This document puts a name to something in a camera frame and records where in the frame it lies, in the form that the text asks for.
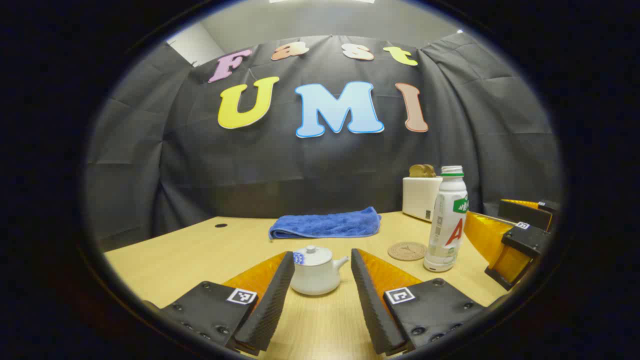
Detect white toaster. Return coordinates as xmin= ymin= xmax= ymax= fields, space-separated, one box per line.
xmin=402 ymin=176 xmax=444 ymax=223

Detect black backdrop cloth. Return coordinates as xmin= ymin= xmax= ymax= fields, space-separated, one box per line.
xmin=85 ymin=34 xmax=563 ymax=251

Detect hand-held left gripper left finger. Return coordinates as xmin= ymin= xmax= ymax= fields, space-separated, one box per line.
xmin=145 ymin=251 xmax=296 ymax=357

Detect round cork coaster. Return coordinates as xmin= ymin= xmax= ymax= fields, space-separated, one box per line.
xmin=387 ymin=241 xmax=428 ymax=262

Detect white water bottle green label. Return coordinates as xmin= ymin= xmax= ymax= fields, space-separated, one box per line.
xmin=423 ymin=165 xmax=469 ymax=273

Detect white teacup lid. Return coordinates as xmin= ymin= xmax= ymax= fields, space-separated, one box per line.
xmin=299 ymin=245 xmax=334 ymax=267

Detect blue towel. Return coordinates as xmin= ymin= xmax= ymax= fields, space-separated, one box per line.
xmin=268 ymin=206 xmax=382 ymax=241

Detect white ceramic teacup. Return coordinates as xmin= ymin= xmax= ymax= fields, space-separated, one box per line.
xmin=290 ymin=251 xmax=350 ymax=297

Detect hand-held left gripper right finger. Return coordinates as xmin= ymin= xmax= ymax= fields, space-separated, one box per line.
xmin=351 ymin=248 xmax=488 ymax=357

